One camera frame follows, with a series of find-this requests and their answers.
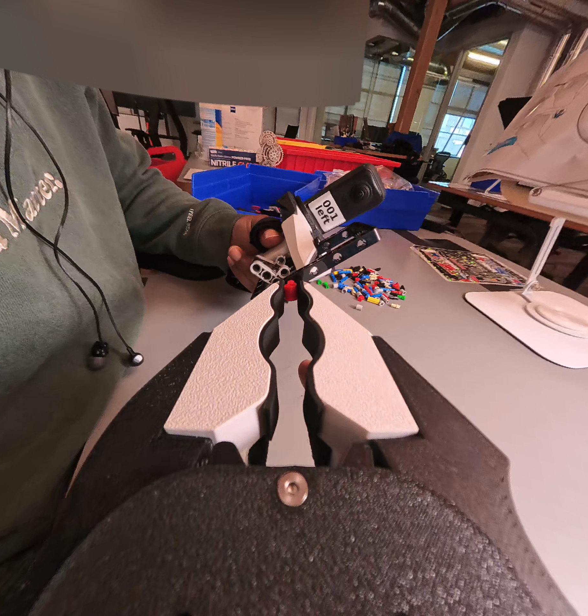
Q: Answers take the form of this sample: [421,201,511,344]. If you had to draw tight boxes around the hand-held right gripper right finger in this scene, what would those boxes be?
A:
[295,280,420,466]

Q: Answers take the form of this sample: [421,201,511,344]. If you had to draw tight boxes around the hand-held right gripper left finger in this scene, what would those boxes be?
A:
[163,281,287,466]

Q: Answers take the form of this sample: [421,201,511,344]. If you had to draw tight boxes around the black lego frame assembly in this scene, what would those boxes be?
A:
[250,226,380,295]

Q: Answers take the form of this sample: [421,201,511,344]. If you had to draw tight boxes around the pile of small lego pieces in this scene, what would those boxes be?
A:
[320,265,407,310]

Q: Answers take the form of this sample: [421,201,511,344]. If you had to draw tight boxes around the lego instruction booklet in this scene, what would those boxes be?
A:
[410,244,529,288]

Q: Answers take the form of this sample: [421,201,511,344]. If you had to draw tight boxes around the person's left hand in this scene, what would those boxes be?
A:
[226,214,285,292]

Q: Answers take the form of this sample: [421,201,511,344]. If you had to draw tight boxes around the red plastic bin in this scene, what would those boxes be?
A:
[276,139,401,175]

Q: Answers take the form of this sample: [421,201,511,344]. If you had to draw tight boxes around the clear plastic bag of parts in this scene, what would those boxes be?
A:
[323,164,414,192]

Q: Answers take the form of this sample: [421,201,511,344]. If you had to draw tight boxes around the blue plastic bin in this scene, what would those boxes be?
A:
[191,164,323,216]
[315,171,440,232]

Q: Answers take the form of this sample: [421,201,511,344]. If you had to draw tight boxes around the wooden gear model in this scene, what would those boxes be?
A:
[256,130,285,168]

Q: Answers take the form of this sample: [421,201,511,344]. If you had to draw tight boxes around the blue white glove box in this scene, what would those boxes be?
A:
[207,146,262,169]

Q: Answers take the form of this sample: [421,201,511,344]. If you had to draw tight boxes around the wooden edged table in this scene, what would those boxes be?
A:
[426,182,588,289]

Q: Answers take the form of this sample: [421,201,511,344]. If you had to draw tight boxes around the white blue cardboard box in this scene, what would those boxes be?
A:
[199,102,265,150]

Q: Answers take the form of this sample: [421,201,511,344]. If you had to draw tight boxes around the person's green sweatshirt torso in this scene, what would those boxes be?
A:
[0,65,148,616]

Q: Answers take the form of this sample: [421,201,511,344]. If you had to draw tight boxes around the white lamp stand base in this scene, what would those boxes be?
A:
[465,185,588,369]

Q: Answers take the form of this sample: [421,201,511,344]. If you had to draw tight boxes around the black wired earphones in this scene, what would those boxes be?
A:
[0,70,145,371]

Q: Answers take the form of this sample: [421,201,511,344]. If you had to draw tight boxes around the wooden support post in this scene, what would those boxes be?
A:
[394,0,449,134]

